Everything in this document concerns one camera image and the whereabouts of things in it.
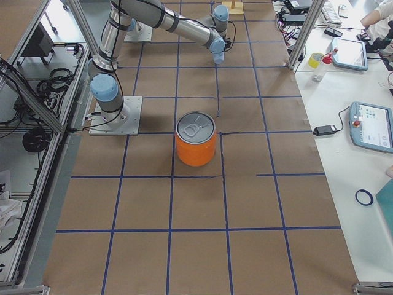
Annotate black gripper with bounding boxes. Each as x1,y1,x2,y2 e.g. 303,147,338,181
224,38,232,52

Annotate light blue plastic cup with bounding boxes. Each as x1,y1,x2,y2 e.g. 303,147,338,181
212,52,225,65

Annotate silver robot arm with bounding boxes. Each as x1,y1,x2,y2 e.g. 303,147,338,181
88,1,230,130

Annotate wooden cup rack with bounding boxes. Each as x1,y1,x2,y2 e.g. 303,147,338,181
222,0,244,15

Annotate yellow tape roll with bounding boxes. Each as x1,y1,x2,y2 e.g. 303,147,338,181
308,52,324,69

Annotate orange can with silver lid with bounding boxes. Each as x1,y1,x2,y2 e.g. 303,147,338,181
175,111,217,167

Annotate red capped squeeze bottle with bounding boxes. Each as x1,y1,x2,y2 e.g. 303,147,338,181
321,48,338,65

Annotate black smartphone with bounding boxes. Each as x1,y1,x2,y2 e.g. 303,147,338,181
324,27,343,37

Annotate far teach pendant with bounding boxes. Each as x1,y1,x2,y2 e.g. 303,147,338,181
330,37,368,71

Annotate teach pendant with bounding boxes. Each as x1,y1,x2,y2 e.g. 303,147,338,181
330,37,368,71
349,101,392,154

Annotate black power adapter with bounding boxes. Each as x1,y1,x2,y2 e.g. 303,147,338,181
313,125,337,136

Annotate near teach pendant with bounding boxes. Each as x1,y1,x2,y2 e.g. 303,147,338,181
349,101,392,154

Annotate teal board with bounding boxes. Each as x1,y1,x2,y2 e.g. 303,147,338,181
376,179,393,232

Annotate white crumpled cloth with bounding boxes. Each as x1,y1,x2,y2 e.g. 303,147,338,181
0,170,23,227

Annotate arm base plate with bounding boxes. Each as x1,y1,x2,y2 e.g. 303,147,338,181
124,22,153,42
88,96,142,136

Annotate blue tape ring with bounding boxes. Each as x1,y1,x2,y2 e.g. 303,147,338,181
355,189,375,206

